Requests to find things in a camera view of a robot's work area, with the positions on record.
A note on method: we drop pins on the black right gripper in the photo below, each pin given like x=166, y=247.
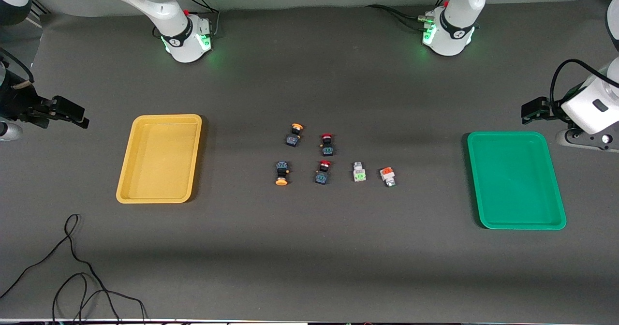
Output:
x=18, y=102

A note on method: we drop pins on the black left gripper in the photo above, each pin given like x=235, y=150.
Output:
x=552, y=110

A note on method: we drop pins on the white button with orange insert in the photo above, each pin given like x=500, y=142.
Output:
x=387, y=175

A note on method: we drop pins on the white button with green insert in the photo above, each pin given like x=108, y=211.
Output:
x=358, y=172

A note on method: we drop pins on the yellow mushroom push button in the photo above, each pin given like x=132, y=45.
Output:
x=294, y=136
x=282, y=171

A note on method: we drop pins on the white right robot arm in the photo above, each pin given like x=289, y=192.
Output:
x=180, y=37

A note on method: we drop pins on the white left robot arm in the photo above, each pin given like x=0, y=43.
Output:
x=454, y=31

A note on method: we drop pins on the green plastic tray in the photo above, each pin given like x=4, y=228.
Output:
x=515, y=182

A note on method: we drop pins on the yellow plastic tray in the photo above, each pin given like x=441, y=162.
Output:
x=159, y=160

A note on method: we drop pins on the red mushroom push button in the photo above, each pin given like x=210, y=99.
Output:
x=323, y=174
x=327, y=146

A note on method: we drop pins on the dark grey table mat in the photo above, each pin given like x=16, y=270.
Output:
x=309, y=267

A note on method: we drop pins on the aluminium frame rail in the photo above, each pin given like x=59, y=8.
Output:
x=37, y=10

